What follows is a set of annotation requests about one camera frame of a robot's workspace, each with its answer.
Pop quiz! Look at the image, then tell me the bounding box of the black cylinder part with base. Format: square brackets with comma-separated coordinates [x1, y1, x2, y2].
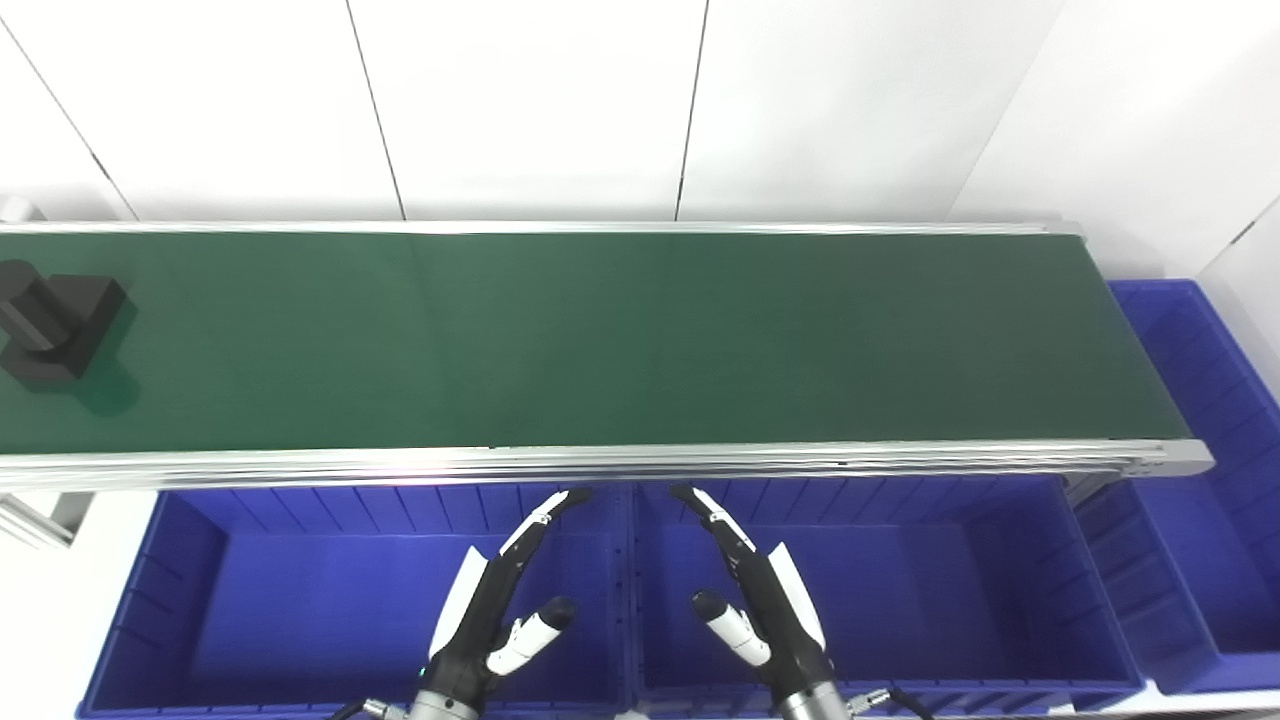
[0, 260, 129, 389]

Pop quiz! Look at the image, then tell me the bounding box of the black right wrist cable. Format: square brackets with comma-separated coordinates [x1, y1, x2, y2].
[845, 687, 936, 720]

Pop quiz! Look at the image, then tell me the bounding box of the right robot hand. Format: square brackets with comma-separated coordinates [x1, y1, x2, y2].
[668, 484, 836, 696]

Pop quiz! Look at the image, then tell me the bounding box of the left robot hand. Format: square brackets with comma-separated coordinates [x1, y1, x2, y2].
[418, 487, 593, 701]

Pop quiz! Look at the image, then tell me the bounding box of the green conveyor belt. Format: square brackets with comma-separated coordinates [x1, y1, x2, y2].
[0, 232, 1193, 456]
[0, 218, 1216, 493]

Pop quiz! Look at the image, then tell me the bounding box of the aluminium conveyor leg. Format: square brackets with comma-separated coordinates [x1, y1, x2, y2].
[1060, 470, 1126, 506]
[0, 490, 96, 549]

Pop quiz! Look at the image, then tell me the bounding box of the blue plastic bin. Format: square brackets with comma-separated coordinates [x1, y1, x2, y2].
[75, 485, 636, 720]
[625, 475, 1146, 716]
[1075, 280, 1280, 696]

